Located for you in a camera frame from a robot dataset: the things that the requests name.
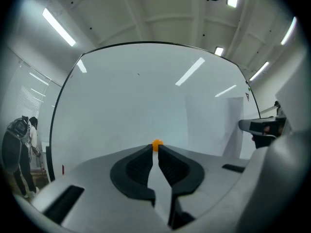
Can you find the white paper sheet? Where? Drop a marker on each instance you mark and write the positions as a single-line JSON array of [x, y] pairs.
[[235, 127]]

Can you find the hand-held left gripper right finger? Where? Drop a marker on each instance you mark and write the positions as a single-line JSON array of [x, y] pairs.
[[213, 178]]

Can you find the small ceiling light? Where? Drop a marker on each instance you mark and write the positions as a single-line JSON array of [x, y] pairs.
[[219, 51]]

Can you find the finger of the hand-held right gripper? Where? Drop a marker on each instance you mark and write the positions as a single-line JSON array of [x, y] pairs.
[[250, 125]]

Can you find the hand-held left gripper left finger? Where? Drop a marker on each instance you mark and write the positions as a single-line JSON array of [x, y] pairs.
[[97, 190]]

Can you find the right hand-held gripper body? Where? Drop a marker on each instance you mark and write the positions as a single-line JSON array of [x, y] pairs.
[[274, 127]]

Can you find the orange ball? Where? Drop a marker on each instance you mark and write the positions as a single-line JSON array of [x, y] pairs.
[[157, 144]]

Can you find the black-framed whiteboard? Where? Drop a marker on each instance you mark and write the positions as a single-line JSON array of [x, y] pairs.
[[133, 101]]

